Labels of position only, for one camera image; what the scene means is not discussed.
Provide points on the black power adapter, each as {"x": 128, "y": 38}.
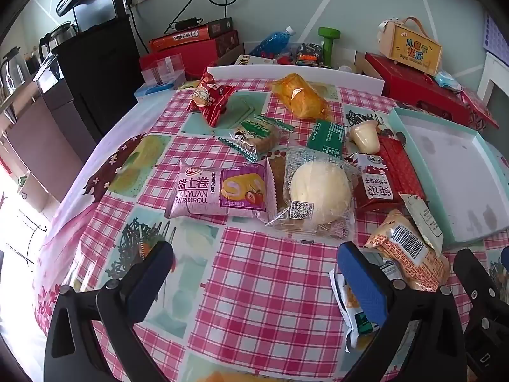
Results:
{"x": 187, "y": 22}

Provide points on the cream jelly cup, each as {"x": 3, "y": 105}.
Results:
{"x": 364, "y": 137}

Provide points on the blue bead bottle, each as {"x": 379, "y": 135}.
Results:
{"x": 274, "y": 41}

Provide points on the blue tissue box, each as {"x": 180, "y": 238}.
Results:
{"x": 153, "y": 90}

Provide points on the red milk biscuit packet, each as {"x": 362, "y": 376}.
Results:
{"x": 373, "y": 187}

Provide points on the green sandwich cake packet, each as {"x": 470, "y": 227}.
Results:
{"x": 254, "y": 135}

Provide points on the white card game box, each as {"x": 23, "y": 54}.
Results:
{"x": 254, "y": 60}

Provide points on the orange bread packet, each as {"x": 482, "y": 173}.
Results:
{"x": 302, "y": 95}

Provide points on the orange barcode packet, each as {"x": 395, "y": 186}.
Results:
{"x": 381, "y": 242}

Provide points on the cream sachet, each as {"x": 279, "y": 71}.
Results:
{"x": 423, "y": 215}

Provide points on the teal shallow box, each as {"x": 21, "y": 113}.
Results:
{"x": 445, "y": 167}

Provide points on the black cabinet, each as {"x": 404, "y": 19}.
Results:
{"x": 95, "y": 79}

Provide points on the brown cake slice packet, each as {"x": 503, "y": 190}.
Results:
{"x": 278, "y": 183}

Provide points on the red carton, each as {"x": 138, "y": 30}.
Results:
{"x": 199, "y": 61}

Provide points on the brown sideboard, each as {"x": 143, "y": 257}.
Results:
{"x": 43, "y": 139}

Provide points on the green dumbbell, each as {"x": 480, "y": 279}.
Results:
{"x": 328, "y": 43}

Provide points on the white shelf unit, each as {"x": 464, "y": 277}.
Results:
{"x": 495, "y": 71}

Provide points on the clear plastic box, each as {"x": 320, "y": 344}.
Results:
{"x": 163, "y": 69}

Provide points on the pile of colourful toys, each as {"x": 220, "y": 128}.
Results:
{"x": 309, "y": 53}

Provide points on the steel kettle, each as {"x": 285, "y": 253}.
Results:
{"x": 59, "y": 38}
{"x": 12, "y": 67}

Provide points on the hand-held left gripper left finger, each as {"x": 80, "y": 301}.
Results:
{"x": 155, "y": 274}

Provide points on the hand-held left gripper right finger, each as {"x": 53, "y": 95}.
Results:
{"x": 362, "y": 286}

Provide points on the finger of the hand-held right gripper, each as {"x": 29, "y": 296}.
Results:
{"x": 475, "y": 282}
{"x": 505, "y": 258}

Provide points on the pink swiss roll packet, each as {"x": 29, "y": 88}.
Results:
{"x": 199, "y": 195}

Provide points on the purple perforated basket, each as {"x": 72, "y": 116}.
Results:
{"x": 497, "y": 34}

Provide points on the large red gift box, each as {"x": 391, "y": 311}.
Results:
{"x": 413, "y": 83}

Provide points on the red shiny snack packet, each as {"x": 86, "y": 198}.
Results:
{"x": 206, "y": 101}

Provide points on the white green packet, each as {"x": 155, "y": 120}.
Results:
{"x": 345, "y": 306}

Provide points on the clear round bun packet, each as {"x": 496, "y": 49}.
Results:
{"x": 318, "y": 191}

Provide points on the dark green packet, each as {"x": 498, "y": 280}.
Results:
{"x": 326, "y": 139}

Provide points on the yellow carry box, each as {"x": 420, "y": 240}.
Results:
{"x": 409, "y": 49}

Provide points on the blue wipes packet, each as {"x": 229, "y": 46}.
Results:
{"x": 447, "y": 80}

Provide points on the flat orange box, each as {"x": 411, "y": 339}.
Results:
{"x": 187, "y": 38}

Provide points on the white board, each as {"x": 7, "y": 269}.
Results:
{"x": 350, "y": 81}

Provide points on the red patterned tin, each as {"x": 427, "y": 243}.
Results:
{"x": 479, "y": 107}

